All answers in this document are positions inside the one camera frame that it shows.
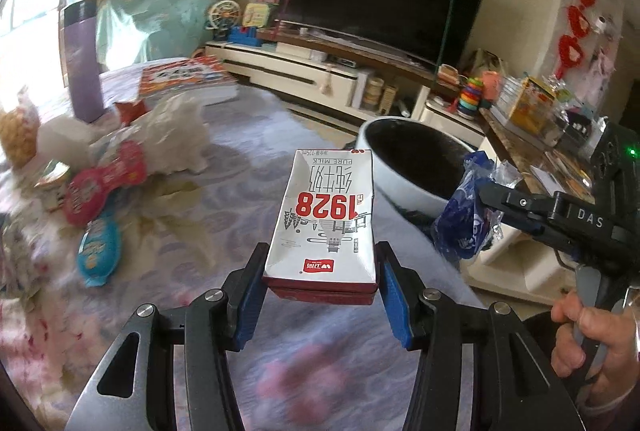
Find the clear drawer organizer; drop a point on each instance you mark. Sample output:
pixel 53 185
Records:
pixel 506 98

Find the yellow cardboard box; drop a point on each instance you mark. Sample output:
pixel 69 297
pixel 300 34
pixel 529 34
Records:
pixel 530 108

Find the orange toy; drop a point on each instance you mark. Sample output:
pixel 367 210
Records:
pixel 491 86

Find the yellow toy phone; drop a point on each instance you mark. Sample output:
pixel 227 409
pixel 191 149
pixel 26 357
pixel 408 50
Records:
pixel 256 15

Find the teal cloth cover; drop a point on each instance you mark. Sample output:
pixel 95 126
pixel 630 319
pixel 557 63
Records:
pixel 150 23

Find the white bin with black liner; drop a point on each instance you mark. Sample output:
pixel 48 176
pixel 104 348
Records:
pixel 415 161

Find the blue toy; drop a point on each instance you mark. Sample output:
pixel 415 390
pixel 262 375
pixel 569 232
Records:
pixel 245 36

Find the brown marble side counter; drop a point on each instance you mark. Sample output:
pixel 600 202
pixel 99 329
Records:
pixel 520 151

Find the red heart hanging decoration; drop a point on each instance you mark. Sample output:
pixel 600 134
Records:
pixel 575 26

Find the purple tall bottle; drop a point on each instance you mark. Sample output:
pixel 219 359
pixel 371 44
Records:
pixel 85 61

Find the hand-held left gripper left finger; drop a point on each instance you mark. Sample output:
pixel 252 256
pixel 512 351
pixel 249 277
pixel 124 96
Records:
pixel 247 306

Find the book with colourful cover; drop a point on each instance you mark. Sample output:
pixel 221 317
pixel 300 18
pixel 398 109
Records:
pixel 185 78

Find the small printed cup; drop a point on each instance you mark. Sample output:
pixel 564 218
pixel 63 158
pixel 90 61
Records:
pixel 50 186

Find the pink spoon-shaped snack packet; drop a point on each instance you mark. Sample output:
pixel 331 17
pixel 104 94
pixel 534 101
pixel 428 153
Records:
pixel 102 186

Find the white and red milk carton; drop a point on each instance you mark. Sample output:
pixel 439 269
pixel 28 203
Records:
pixel 325 221

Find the person's right hand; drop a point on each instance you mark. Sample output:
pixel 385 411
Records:
pixel 620 351

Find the white paper wad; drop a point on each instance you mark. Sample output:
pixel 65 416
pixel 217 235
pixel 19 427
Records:
pixel 65 136

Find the red toy phone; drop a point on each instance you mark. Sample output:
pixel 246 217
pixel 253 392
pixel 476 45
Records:
pixel 448 76

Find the stack of yellow cups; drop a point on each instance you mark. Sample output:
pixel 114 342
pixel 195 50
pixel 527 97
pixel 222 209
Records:
pixel 375 92

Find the red snack packet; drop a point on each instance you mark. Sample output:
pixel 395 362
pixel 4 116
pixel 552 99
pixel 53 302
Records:
pixel 131 111

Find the ferris wheel toy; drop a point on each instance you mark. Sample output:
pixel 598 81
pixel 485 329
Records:
pixel 224 18

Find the white paper sheet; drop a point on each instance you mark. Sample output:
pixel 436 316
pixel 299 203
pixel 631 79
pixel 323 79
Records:
pixel 547 181

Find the blue snack wrapper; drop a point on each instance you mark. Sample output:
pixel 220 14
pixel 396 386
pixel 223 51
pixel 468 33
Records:
pixel 462 216

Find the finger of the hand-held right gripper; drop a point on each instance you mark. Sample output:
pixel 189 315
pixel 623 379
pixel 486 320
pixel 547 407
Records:
pixel 530 226
pixel 520 201

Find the yellow snack bag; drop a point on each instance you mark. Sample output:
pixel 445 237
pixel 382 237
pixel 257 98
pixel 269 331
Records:
pixel 17 136

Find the white television cabinet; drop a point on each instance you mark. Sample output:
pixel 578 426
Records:
pixel 280 71

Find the white crumpled plastic bag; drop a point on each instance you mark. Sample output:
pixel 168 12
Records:
pixel 170 136

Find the white wall camera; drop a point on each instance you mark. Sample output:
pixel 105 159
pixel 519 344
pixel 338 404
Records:
pixel 604 25

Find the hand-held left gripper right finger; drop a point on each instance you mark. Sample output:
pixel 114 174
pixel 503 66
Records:
pixel 395 306

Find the pink hanging toy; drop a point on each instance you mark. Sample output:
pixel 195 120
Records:
pixel 328 83

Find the blue oval snack packet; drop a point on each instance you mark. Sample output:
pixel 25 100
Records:
pixel 99 253

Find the rainbow stacking rings toy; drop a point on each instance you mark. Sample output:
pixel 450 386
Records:
pixel 471 101

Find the wooden toy building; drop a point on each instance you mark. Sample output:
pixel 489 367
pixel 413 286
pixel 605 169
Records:
pixel 390 98

